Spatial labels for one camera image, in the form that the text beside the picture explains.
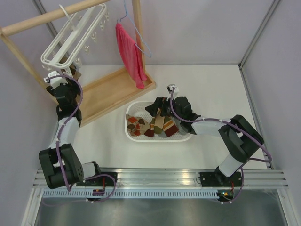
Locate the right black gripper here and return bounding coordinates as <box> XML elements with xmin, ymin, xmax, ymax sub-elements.
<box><xmin>145</xmin><ymin>94</ymin><xmax>183</xmax><ymax>121</ymax></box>

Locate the argyle patterned sock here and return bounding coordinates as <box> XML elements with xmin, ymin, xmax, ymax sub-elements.
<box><xmin>61</xmin><ymin>64</ymin><xmax>81</xmax><ymax>81</ymax></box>
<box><xmin>126</xmin><ymin>114</ymin><xmax>150</xmax><ymax>137</ymax></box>

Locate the beige striped sock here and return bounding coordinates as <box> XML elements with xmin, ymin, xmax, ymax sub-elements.
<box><xmin>144</xmin><ymin>110</ymin><xmax>164</xmax><ymax>137</ymax></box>
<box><xmin>162</xmin><ymin>116</ymin><xmax>179</xmax><ymax>137</ymax></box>

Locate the grey sock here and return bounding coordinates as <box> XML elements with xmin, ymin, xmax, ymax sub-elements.
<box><xmin>158</xmin><ymin>131</ymin><xmax>167</xmax><ymax>138</ymax></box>
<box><xmin>177</xmin><ymin>125</ymin><xmax>188</xmax><ymax>136</ymax></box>

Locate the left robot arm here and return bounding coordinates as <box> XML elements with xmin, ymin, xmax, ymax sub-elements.
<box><xmin>39</xmin><ymin>75</ymin><xmax>103</xmax><ymax>190</ymax></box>

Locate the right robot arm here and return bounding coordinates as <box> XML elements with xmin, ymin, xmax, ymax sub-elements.
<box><xmin>145</xmin><ymin>97</ymin><xmax>264</xmax><ymax>186</ymax></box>

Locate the white clip sock hanger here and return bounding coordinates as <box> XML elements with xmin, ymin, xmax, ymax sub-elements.
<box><xmin>40</xmin><ymin>3</ymin><xmax>109</xmax><ymax>76</ymax></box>

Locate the wooden clothes rack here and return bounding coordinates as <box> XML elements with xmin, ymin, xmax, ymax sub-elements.
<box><xmin>0</xmin><ymin>0</ymin><xmax>156</xmax><ymax>125</ymax></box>

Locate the white perforated plastic basket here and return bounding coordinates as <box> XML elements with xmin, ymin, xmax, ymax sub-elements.
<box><xmin>124</xmin><ymin>101</ymin><xmax>192</xmax><ymax>143</ymax></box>

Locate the pink towel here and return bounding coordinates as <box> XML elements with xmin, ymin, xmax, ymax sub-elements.
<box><xmin>115</xmin><ymin>23</ymin><xmax>147</xmax><ymax>89</ymax></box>

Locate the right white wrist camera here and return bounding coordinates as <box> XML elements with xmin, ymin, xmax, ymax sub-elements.
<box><xmin>167</xmin><ymin>84</ymin><xmax>179</xmax><ymax>100</ymax></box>

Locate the blue wire hanger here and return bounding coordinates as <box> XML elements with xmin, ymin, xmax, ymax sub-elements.
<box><xmin>117</xmin><ymin>0</ymin><xmax>152</xmax><ymax>58</ymax></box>

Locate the white cable duct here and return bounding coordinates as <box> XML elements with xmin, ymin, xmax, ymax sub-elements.
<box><xmin>43</xmin><ymin>189</ymin><xmax>219</xmax><ymax>199</ymax></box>

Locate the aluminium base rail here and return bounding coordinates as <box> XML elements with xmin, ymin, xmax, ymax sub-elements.
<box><xmin>32</xmin><ymin>167</ymin><xmax>290</xmax><ymax>189</ymax></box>

